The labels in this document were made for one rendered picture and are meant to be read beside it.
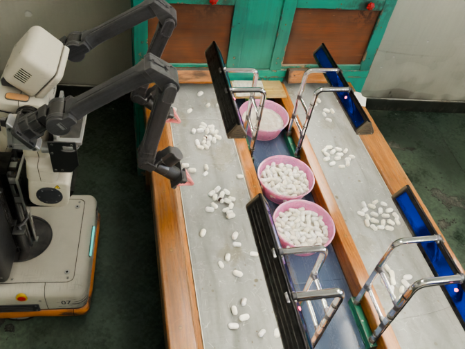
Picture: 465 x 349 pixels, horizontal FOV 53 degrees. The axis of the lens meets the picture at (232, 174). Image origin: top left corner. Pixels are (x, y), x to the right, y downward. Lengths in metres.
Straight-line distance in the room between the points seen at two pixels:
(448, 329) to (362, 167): 0.84
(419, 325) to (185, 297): 0.87
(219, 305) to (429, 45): 2.82
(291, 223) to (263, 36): 1.05
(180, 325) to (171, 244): 0.33
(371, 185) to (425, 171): 1.48
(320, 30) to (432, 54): 1.55
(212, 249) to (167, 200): 0.29
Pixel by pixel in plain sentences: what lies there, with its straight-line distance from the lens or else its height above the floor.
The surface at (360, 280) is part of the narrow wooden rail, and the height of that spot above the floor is 0.76.
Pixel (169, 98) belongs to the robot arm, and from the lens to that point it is 1.48.
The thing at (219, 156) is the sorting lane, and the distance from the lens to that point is 2.20.
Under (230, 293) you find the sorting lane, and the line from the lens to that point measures 1.75.
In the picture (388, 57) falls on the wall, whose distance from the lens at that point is 3.86.
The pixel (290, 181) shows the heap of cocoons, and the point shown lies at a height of 0.74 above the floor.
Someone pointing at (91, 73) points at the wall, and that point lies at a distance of 3.61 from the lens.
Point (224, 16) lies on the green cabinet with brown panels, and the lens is 2.45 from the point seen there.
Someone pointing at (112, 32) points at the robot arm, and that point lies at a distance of 1.88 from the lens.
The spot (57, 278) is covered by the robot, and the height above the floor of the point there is 0.28.
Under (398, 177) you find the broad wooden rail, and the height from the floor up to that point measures 0.76.
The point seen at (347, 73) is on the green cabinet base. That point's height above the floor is 0.82.
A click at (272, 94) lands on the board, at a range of 2.59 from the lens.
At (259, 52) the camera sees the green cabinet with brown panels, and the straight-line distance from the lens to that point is 2.59.
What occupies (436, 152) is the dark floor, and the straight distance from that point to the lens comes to 3.96.
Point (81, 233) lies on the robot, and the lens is 2.48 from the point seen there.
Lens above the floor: 2.25
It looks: 45 degrees down
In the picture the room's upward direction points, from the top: 11 degrees clockwise
